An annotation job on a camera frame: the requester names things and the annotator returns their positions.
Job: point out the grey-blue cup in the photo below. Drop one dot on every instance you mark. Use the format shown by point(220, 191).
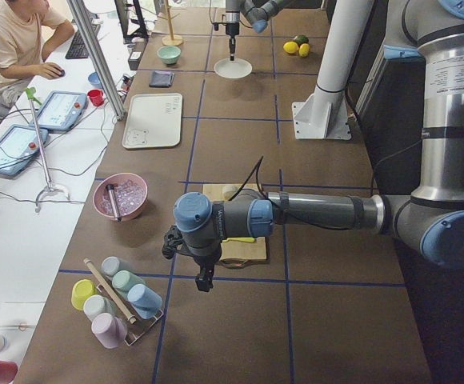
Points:
point(112, 264)

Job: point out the red mug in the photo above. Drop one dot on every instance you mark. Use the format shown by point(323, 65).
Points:
point(96, 97)

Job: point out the yellow lemon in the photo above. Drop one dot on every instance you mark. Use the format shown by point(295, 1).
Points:
point(291, 47)
point(304, 50)

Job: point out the mint green bowl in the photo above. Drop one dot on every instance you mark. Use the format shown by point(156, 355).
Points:
point(169, 55)

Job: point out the white steamed bun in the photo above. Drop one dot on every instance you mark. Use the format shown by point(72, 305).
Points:
point(228, 191)

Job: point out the bamboo cutting board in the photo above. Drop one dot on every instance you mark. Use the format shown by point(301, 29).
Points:
point(237, 254)

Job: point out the grey folded cloth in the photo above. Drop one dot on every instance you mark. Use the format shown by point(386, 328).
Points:
point(161, 79)

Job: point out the green lime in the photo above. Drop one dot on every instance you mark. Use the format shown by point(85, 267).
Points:
point(301, 39)

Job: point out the yellow cup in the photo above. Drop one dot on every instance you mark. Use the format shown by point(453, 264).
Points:
point(81, 291)

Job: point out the light blue cup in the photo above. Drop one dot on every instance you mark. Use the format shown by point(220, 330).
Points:
point(145, 301)

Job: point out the aluminium frame post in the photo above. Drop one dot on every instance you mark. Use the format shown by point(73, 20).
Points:
point(97, 57)

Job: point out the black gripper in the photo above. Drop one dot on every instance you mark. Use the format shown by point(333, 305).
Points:
point(205, 262)
point(231, 29)

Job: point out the black keyboard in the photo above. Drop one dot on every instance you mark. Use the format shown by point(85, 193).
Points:
point(77, 49)

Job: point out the pink cup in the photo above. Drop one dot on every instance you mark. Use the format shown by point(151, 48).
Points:
point(110, 330)

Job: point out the wooden rack dowel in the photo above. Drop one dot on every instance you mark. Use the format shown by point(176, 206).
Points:
point(110, 291)

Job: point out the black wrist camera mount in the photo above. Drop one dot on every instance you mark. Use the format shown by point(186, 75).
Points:
point(173, 243)

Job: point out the pale grey cup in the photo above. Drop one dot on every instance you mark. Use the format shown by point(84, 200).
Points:
point(96, 305)

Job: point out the white bear tray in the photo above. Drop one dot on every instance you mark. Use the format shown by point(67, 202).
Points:
point(153, 121)

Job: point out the teach pendant far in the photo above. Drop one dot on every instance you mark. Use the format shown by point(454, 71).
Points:
point(60, 110)

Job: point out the blue bowl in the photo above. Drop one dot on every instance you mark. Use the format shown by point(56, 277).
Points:
point(94, 80)

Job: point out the metal stand with green clip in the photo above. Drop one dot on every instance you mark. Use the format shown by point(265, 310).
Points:
point(51, 188)

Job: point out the yellow-green plastic knife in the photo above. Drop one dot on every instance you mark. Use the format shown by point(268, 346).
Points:
point(240, 239)

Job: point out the seated person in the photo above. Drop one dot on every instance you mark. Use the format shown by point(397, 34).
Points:
point(29, 32)

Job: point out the teach pendant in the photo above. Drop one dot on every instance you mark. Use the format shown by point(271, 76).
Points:
point(60, 110)
point(18, 148)

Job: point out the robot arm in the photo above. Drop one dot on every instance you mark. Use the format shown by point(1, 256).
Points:
point(429, 220)
point(257, 17)

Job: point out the wooden mug tree stand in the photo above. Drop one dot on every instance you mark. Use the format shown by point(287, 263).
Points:
point(171, 39)

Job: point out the white mounting pole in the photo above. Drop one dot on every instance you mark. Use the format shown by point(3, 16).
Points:
point(346, 30)

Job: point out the green cup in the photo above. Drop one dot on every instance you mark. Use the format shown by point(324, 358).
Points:
point(123, 281)

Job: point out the white mount base plate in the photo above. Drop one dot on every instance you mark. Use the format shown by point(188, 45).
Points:
point(322, 116)

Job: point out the white wire cup rack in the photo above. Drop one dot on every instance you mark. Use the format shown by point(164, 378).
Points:
point(141, 327)

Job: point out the teach pendant near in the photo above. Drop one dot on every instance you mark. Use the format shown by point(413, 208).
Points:
point(18, 148)

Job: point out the pink bowl with ice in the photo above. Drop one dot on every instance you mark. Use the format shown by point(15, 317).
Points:
point(131, 191)

